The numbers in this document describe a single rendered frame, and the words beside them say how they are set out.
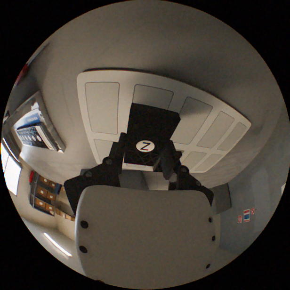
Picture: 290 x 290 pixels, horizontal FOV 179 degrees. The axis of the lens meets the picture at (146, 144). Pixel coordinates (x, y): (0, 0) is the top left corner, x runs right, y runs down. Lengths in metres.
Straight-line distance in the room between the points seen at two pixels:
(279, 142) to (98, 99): 1.89
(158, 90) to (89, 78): 0.10
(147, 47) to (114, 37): 0.05
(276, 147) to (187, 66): 1.79
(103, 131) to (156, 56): 0.16
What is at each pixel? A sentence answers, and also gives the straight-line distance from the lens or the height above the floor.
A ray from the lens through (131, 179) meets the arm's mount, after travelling 0.35.
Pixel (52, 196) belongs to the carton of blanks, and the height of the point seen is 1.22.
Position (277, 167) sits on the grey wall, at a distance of 1.90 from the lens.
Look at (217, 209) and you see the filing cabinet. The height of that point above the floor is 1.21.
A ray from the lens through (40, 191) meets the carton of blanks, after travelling 4.03.
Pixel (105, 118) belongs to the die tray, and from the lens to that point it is 0.19.
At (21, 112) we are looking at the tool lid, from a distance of 0.25.
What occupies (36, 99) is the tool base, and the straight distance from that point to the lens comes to 0.27.
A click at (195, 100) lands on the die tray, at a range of 0.17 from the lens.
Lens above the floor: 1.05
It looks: 40 degrees down
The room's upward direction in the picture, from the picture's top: 180 degrees counter-clockwise
